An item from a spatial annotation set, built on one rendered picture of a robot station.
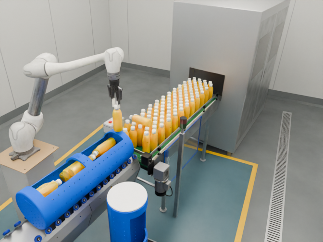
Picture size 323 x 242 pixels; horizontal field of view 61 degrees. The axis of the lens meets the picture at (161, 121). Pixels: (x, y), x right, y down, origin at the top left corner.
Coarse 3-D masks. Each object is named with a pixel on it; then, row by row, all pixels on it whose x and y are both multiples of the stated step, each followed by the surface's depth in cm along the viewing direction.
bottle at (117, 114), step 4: (112, 112) 213; (116, 112) 211; (120, 112) 212; (112, 116) 214; (116, 116) 211; (120, 116) 213; (116, 120) 213; (120, 120) 214; (116, 124) 215; (120, 124) 216; (116, 128) 217; (120, 128) 218
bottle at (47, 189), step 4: (48, 184) 174; (52, 184) 175; (56, 184) 177; (40, 188) 172; (44, 188) 171; (48, 188) 172; (52, 188) 174; (56, 188) 176; (40, 192) 169; (44, 192) 170; (48, 192) 171; (44, 196) 169
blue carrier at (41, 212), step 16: (96, 144) 227; (128, 144) 221; (80, 160) 191; (96, 160) 196; (112, 160) 207; (48, 176) 191; (80, 176) 184; (96, 176) 194; (32, 192) 164; (64, 192) 173; (80, 192) 183; (32, 208) 165; (48, 208) 164; (64, 208) 174; (32, 224) 177; (48, 224) 166
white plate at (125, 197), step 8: (120, 184) 200; (128, 184) 200; (136, 184) 200; (112, 192) 193; (120, 192) 193; (128, 192) 193; (136, 192) 194; (144, 192) 194; (112, 200) 186; (120, 200) 187; (128, 200) 187; (136, 200) 187; (144, 200) 187; (120, 208) 181; (128, 208) 181; (136, 208) 181
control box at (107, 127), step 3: (123, 117) 270; (108, 120) 265; (111, 120) 265; (123, 120) 270; (105, 123) 259; (108, 123) 259; (111, 123) 260; (123, 123) 271; (105, 126) 260; (108, 126) 258; (111, 126) 256; (123, 126) 273; (105, 129) 262; (108, 129) 259; (111, 129) 257; (105, 132) 264
